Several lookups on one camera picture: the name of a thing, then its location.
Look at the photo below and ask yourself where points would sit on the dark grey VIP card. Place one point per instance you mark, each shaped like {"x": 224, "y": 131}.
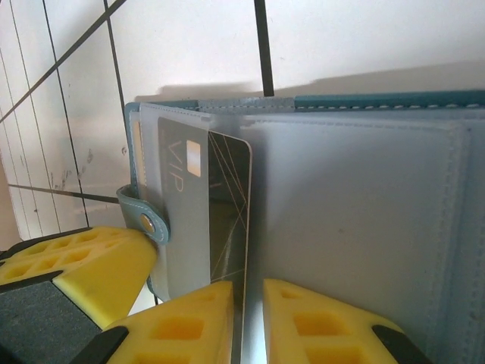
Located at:
{"x": 227, "y": 189}

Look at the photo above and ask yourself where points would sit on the blue leather card holder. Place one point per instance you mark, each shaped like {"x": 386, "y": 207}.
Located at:
{"x": 360, "y": 208}

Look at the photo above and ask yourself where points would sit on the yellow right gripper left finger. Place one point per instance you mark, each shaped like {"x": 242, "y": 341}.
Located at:
{"x": 182, "y": 330}

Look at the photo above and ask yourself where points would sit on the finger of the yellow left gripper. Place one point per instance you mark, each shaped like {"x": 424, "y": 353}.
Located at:
{"x": 94, "y": 273}

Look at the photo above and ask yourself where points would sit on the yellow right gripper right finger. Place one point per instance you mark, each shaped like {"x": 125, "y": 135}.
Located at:
{"x": 310, "y": 330}

